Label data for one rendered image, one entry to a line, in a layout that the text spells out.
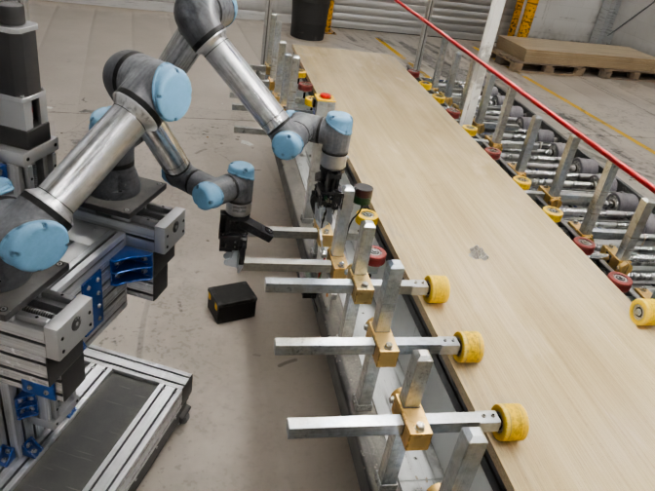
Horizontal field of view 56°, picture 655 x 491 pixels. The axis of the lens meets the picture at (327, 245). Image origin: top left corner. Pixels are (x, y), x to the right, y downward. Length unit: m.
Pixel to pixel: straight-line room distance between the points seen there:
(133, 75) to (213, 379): 1.63
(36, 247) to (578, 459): 1.22
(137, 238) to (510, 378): 1.09
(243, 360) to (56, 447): 0.93
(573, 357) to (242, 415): 1.37
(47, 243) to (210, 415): 1.44
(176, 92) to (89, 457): 1.28
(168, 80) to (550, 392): 1.16
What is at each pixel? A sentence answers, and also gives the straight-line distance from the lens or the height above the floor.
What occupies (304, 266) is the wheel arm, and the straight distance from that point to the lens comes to 1.94.
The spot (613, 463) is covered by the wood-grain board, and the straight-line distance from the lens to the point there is 1.57.
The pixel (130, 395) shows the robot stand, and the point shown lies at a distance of 2.40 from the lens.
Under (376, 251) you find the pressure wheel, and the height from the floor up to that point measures 0.91.
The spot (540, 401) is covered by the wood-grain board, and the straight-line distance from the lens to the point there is 1.62.
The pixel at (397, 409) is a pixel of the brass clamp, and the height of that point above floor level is 0.95.
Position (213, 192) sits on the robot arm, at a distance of 1.67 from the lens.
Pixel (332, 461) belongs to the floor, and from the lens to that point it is 2.51.
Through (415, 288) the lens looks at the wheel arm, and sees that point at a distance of 1.76.
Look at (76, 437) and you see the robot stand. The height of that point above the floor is 0.21.
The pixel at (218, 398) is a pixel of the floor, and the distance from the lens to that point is 2.67.
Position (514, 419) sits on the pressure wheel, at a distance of 1.43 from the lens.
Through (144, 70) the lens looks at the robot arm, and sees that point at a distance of 1.42.
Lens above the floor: 1.91
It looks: 31 degrees down
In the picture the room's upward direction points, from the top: 10 degrees clockwise
